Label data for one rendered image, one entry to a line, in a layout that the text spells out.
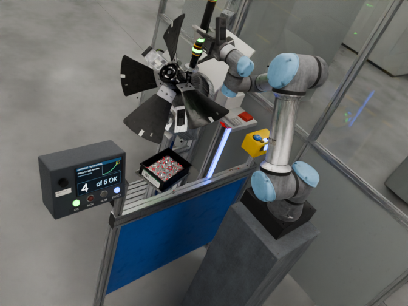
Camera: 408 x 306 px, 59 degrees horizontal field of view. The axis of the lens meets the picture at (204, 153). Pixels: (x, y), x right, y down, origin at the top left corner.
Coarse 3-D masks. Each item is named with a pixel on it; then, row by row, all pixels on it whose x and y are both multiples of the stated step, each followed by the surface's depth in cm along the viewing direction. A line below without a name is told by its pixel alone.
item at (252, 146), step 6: (252, 132) 191; (258, 132) 192; (264, 132) 194; (246, 138) 189; (252, 138) 186; (246, 144) 190; (252, 144) 187; (258, 144) 184; (264, 144) 187; (246, 150) 191; (252, 150) 188; (258, 150) 186; (264, 150) 191; (252, 156) 189
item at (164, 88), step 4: (160, 88) 186; (164, 88) 187; (168, 88) 187; (160, 92) 186; (164, 92) 187; (168, 92) 188; (172, 92) 188; (160, 96) 186; (164, 96) 187; (168, 96) 188; (172, 96) 189; (168, 100) 188; (172, 100) 189
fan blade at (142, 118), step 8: (152, 96) 185; (144, 104) 185; (152, 104) 185; (160, 104) 186; (168, 104) 188; (136, 112) 184; (144, 112) 185; (152, 112) 185; (160, 112) 186; (168, 112) 188; (128, 120) 185; (136, 120) 184; (144, 120) 185; (152, 120) 185; (160, 120) 186; (136, 128) 184; (144, 128) 185; (152, 128) 185; (160, 128) 186; (144, 136) 185; (160, 136) 186
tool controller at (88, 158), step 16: (96, 144) 126; (112, 144) 128; (48, 160) 114; (64, 160) 115; (80, 160) 116; (96, 160) 118; (112, 160) 122; (48, 176) 111; (64, 176) 113; (80, 176) 116; (96, 176) 120; (112, 176) 125; (48, 192) 116; (64, 192) 115; (96, 192) 124; (112, 192) 128; (48, 208) 120; (64, 208) 118; (80, 208) 122
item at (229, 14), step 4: (228, 8) 221; (224, 12) 216; (228, 12) 218; (232, 12) 220; (220, 16) 216; (224, 16) 215; (228, 16) 214; (232, 16) 216; (228, 20) 216; (232, 20) 223; (228, 24) 217
